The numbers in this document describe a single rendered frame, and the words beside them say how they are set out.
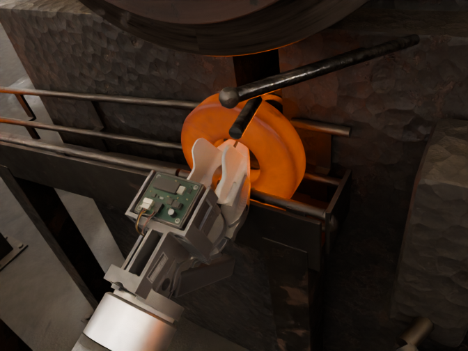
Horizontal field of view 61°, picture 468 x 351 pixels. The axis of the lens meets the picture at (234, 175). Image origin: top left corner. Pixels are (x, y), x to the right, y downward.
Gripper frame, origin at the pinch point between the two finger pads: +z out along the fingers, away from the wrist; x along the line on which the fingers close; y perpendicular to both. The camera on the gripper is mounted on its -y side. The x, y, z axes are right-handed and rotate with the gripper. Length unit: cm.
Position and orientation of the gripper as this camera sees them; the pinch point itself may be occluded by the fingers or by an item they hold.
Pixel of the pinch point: (238, 148)
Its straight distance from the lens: 46.9
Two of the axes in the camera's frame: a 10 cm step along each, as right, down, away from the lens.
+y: -2.9, -5.2, -8.0
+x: -8.6, -2.3, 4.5
